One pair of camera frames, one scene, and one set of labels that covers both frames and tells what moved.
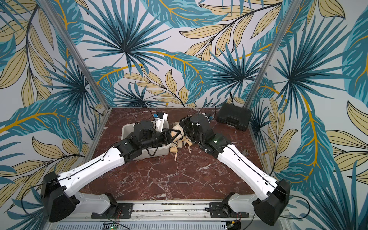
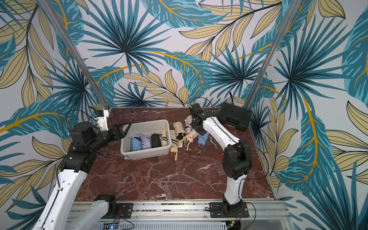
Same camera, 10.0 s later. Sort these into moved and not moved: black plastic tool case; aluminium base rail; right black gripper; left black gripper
Moved: right black gripper; left black gripper
Not moved: aluminium base rail; black plastic tool case
